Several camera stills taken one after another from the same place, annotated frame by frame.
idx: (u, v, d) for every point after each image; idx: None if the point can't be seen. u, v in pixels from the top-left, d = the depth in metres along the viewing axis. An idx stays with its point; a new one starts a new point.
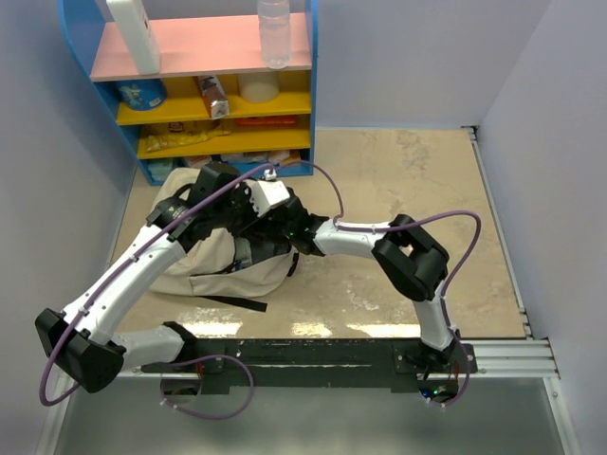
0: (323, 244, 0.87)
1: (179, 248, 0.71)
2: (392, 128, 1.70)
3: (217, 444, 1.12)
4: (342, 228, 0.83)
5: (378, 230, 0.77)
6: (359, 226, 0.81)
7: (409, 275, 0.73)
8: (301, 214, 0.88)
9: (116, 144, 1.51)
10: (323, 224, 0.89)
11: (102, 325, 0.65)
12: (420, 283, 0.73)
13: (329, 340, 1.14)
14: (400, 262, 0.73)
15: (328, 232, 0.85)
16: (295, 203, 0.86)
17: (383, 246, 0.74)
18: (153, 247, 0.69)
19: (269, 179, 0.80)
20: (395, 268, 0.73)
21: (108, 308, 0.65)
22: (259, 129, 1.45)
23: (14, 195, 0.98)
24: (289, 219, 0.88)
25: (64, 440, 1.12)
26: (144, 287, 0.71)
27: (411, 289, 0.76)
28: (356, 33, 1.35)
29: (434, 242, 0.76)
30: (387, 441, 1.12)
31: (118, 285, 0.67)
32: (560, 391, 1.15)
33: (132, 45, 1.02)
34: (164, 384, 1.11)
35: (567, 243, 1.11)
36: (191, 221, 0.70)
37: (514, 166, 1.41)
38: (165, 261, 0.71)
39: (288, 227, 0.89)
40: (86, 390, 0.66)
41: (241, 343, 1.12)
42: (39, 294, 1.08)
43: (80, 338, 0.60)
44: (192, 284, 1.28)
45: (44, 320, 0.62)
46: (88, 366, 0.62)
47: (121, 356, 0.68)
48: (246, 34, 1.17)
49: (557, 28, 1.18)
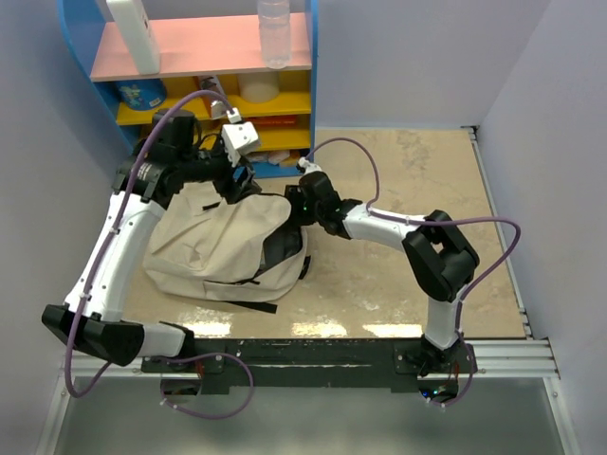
0: (353, 227, 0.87)
1: (156, 208, 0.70)
2: (393, 128, 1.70)
3: (217, 444, 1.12)
4: (375, 215, 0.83)
5: (412, 222, 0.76)
6: (393, 215, 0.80)
7: (436, 273, 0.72)
8: (329, 195, 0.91)
9: (116, 144, 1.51)
10: (357, 207, 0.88)
11: (111, 304, 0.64)
12: (445, 283, 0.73)
13: (329, 340, 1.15)
14: (430, 257, 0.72)
15: (359, 217, 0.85)
16: (322, 182, 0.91)
17: (414, 239, 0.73)
18: (130, 215, 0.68)
19: (234, 120, 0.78)
20: (423, 263, 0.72)
21: (108, 286, 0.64)
22: (259, 129, 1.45)
23: (14, 195, 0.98)
24: (318, 199, 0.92)
25: (64, 441, 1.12)
26: (136, 259, 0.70)
27: (433, 287, 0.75)
28: (356, 33, 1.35)
29: (467, 244, 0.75)
30: (388, 442, 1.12)
31: (110, 263, 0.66)
32: (560, 391, 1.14)
33: (133, 45, 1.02)
34: (164, 384, 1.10)
35: (568, 243, 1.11)
36: (159, 174, 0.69)
37: (514, 166, 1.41)
38: (147, 225, 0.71)
39: (318, 209, 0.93)
40: (119, 365, 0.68)
41: (241, 343, 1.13)
42: (38, 294, 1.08)
43: (93, 322, 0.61)
44: (205, 288, 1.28)
45: (50, 317, 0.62)
46: (112, 344, 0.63)
47: (138, 328, 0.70)
48: (246, 35, 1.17)
49: (557, 28, 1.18)
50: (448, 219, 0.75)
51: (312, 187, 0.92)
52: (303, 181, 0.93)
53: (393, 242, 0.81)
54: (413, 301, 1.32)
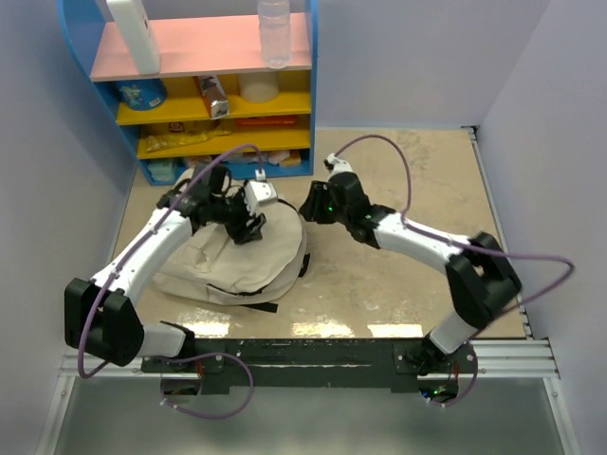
0: (383, 239, 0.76)
1: (189, 227, 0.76)
2: (393, 128, 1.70)
3: (218, 444, 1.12)
4: (413, 229, 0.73)
5: (454, 243, 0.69)
6: (433, 232, 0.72)
7: (479, 302, 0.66)
8: (360, 201, 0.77)
9: (117, 144, 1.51)
10: (390, 215, 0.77)
11: (132, 288, 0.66)
12: (487, 313, 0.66)
13: (329, 340, 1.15)
14: (474, 284, 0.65)
15: (393, 228, 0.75)
16: (355, 186, 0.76)
17: (458, 263, 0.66)
18: (169, 223, 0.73)
19: (260, 178, 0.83)
20: (465, 287, 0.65)
21: (137, 271, 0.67)
22: (260, 129, 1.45)
23: (13, 195, 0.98)
24: (347, 205, 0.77)
25: (64, 441, 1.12)
26: (161, 260, 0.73)
27: (470, 311, 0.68)
28: (357, 33, 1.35)
29: (513, 272, 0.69)
30: (387, 442, 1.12)
31: (141, 252, 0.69)
32: (560, 390, 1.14)
33: (132, 45, 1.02)
34: (164, 384, 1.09)
35: (567, 243, 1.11)
36: (195, 204, 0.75)
37: (514, 167, 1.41)
38: (181, 234, 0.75)
39: (346, 213, 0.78)
40: (115, 363, 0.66)
41: (241, 343, 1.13)
42: (38, 295, 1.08)
43: (115, 296, 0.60)
44: (207, 291, 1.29)
45: (74, 289, 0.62)
46: (120, 332, 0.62)
47: (141, 329, 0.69)
48: (246, 34, 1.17)
49: (558, 28, 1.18)
50: (493, 242, 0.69)
51: (342, 191, 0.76)
52: (334, 183, 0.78)
53: (429, 260, 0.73)
54: (413, 301, 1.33)
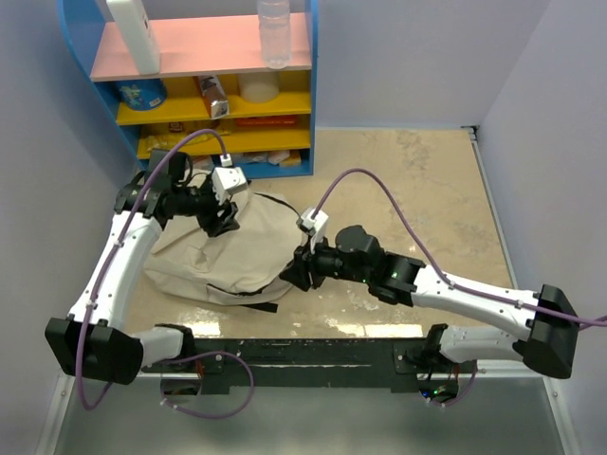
0: (424, 300, 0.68)
1: (157, 224, 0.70)
2: (392, 128, 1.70)
3: (218, 444, 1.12)
4: (460, 288, 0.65)
5: (525, 305, 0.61)
6: (483, 288, 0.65)
7: (564, 362, 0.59)
8: (379, 257, 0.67)
9: (116, 144, 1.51)
10: (421, 270, 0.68)
11: (116, 313, 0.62)
12: (570, 371, 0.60)
13: (329, 340, 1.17)
14: (559, 347, 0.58)
15: (437, 289, 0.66)
16: (374, 245, 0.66)
17: (540, 332, 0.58)
18: (133, 229, 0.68)
19: (227, 164, 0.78)
20: (548, 354, 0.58)
21: (114, 295, 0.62)
22: (259, 129, 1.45)
23: (14, 195, 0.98)
24: (368, 265, 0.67)
25: (64, 441, 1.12)
26: (138, 271, 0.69)
27: (548, 368, 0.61)
28: (357, 33, 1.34)
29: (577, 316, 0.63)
30: (388, 442, 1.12)
31: (114, 273, 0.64)
32: (560, 391, 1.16)
33: (133, 45, 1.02)
34: (164, 384, 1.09)
35: (568, 243, 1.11)
36: (157, 196, 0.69)
37: (514, 167, 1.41)
38: (151, 237, 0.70)
39: (366, 274, 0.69)
40: (121, 384, 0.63)
41: (241, 343, 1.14)
42: (38, 295, 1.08)
43: (100, 328, 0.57)
44: (207, 291, 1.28)
45: (53, 330, 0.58)
46: (118, 356, 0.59)
47: (139, 344, 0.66)
48: (246, 34, 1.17)
49: (557, 28, 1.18)
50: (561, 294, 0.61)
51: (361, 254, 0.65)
52: (347, 247, 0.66)
53: (490, 320, 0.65)
54: None
